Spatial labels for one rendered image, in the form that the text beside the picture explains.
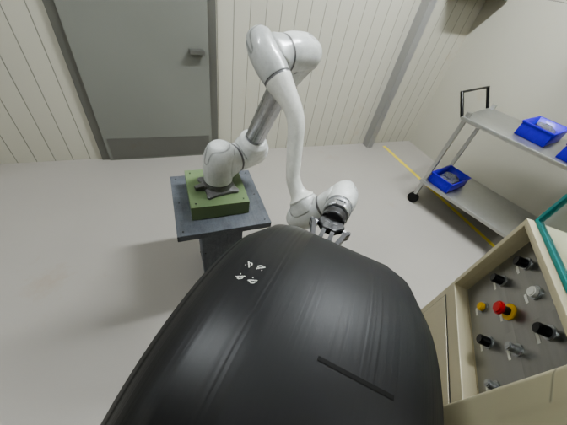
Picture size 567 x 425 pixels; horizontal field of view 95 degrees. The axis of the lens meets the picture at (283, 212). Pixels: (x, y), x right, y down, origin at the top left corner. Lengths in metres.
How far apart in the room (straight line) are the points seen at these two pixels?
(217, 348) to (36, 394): 1.75
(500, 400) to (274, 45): 0.98
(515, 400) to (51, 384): 1.89
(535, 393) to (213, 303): 0.34
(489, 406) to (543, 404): 0.07
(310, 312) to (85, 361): 1.74
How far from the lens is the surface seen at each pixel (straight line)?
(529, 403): 0.42
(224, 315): 0.28
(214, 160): 1.34
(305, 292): 0.30
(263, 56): 0.99
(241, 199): 1.46
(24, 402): 2.00
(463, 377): 1.09
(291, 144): 0.95
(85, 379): 1.92
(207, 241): 1.67
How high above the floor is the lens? 1.72
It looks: 44 degrees down
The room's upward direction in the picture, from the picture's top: 13 degrees clockwise
